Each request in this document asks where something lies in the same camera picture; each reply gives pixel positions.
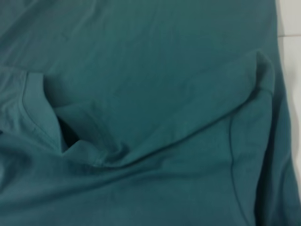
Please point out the teal t-shirt with FREE print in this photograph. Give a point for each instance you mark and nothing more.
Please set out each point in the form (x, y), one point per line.
(141, 117)

